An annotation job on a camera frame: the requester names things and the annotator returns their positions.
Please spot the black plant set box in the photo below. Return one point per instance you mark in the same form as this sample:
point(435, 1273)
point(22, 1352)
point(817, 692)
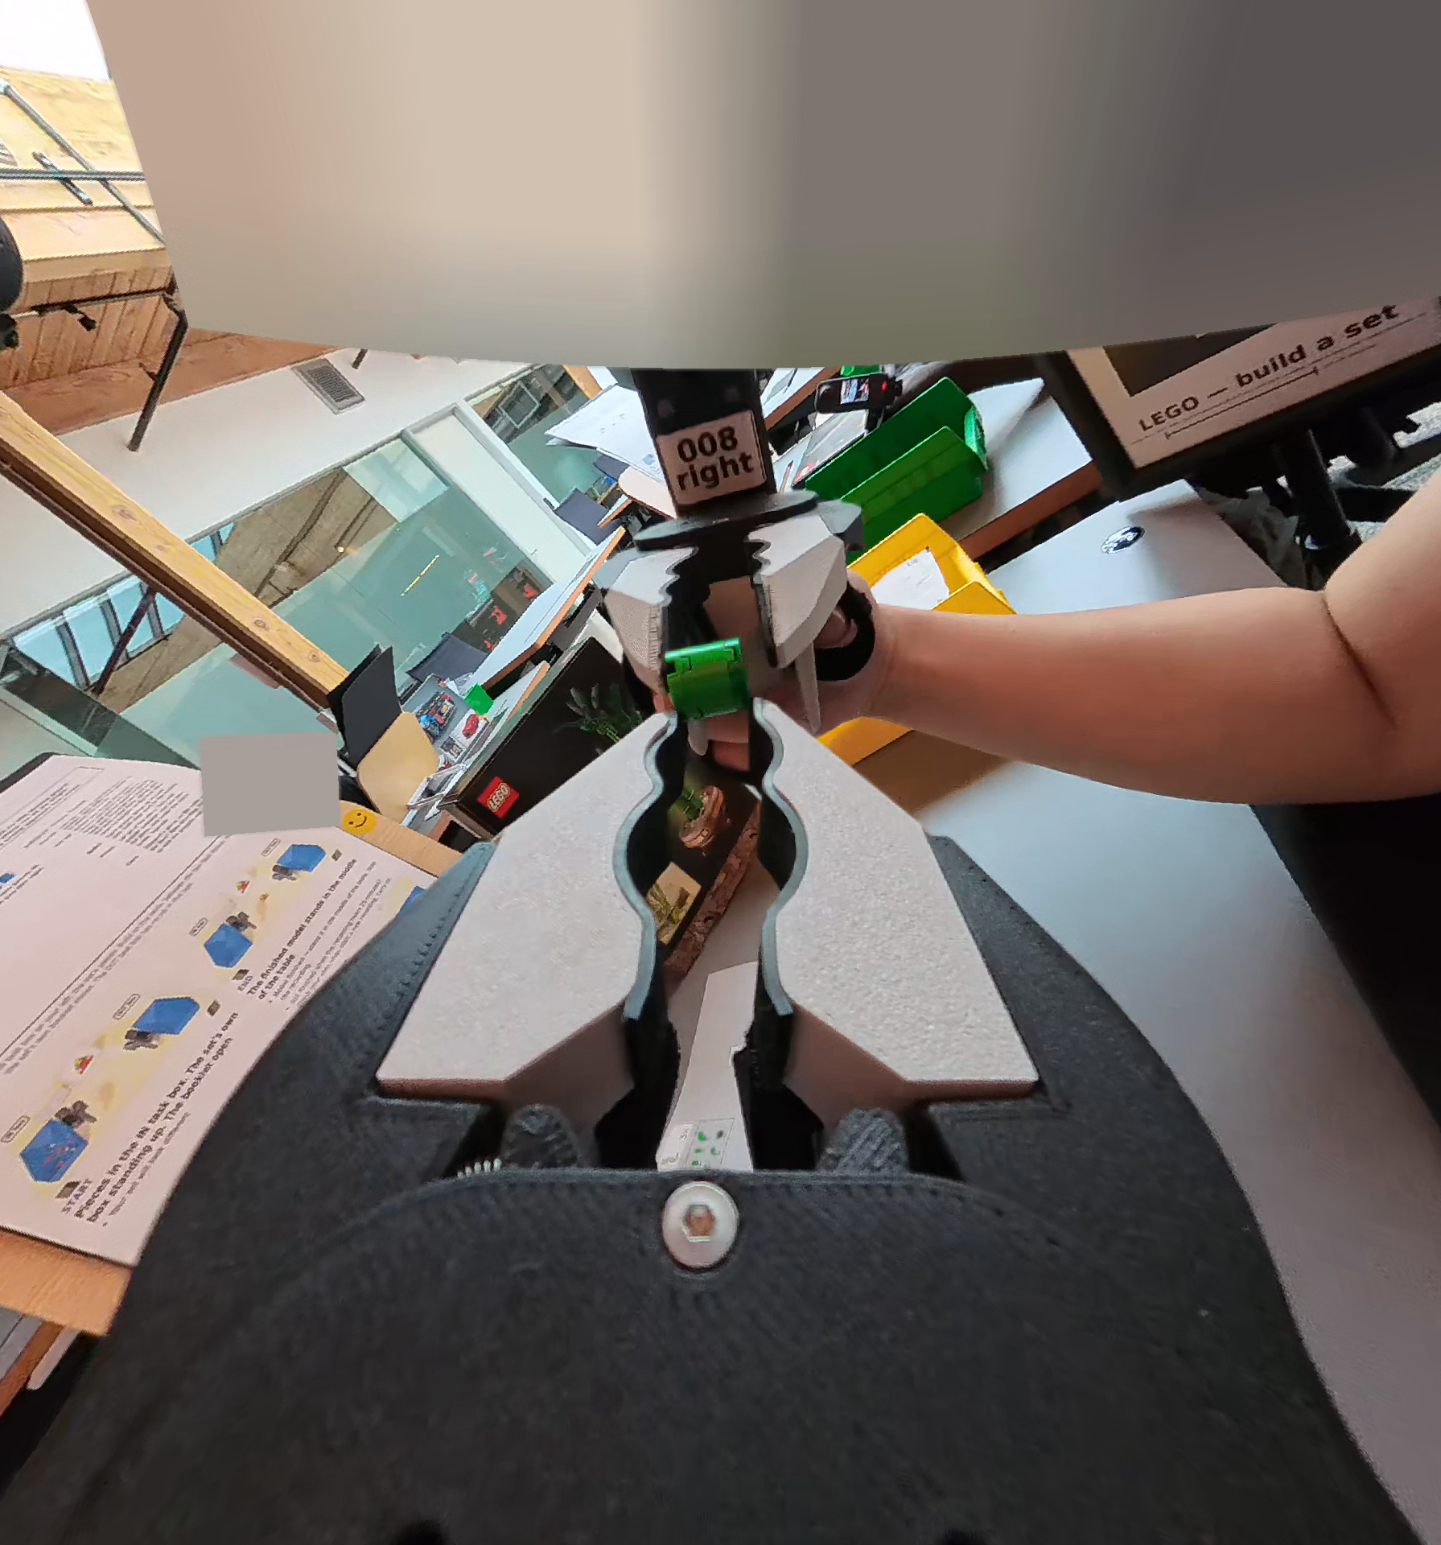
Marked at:
point(551, 748)

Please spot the person's right forearm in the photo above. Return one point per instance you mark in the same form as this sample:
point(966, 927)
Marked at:
point(1155, 688)

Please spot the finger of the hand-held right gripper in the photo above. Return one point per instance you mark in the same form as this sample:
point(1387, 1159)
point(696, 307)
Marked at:
point(638, 609)
point(798, 591)

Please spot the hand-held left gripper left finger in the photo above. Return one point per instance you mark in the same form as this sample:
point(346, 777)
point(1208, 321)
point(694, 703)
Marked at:
point(528, 941)

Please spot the instruction booklet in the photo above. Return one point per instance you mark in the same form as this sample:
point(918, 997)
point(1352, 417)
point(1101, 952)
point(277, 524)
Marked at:
point(715, 1062)

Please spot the green plastic bin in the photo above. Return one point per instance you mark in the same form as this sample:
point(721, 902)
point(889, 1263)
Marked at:
point(914, 471)

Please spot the wall air vent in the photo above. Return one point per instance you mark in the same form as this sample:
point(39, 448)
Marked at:
point(329, 384)

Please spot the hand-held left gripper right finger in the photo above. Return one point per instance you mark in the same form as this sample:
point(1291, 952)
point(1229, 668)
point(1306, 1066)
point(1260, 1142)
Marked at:
point(900, 941)

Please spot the person's right hand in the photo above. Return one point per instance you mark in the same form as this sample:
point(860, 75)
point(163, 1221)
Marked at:
point(727, 738)

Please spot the green brick assembly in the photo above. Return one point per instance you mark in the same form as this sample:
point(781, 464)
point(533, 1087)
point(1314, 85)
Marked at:
point(705, 682)

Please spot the yellow plastic bin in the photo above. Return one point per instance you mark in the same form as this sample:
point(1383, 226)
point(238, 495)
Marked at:
point(980, 597)

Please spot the black framed tag sign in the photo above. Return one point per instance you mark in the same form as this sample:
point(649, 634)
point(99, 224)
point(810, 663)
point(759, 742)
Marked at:
point(1264, 381)

